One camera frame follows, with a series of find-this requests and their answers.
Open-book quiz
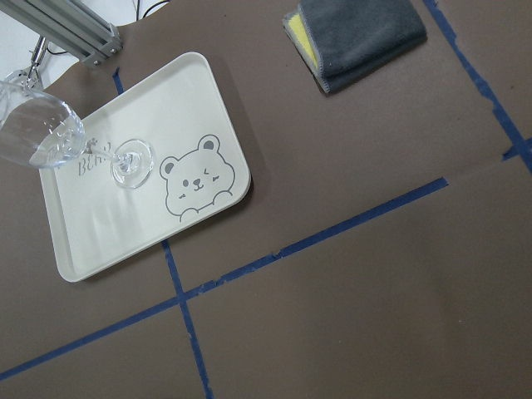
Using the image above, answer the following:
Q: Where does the aluminium frame post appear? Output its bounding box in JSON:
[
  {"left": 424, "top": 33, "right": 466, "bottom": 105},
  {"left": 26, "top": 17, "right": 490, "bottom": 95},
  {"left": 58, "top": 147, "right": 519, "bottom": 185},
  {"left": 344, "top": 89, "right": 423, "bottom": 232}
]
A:
[{"left": 1, "top": 1, "right": 123, "bottom": 67}]

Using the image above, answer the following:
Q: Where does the white bear tray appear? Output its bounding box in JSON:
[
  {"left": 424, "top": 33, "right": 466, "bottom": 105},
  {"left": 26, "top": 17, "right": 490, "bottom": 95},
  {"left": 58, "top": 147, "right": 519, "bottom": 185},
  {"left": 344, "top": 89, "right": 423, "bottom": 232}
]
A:
[{"left": 40, "top": 52, "right": 251, "bottom": 282}]

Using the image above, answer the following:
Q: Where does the clear wine glass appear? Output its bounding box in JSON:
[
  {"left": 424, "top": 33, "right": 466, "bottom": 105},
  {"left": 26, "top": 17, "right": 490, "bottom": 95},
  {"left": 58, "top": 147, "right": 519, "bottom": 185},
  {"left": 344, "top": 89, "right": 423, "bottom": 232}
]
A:
[{"left": 1, "top": 81, "right": 155, "bottom": 189}]

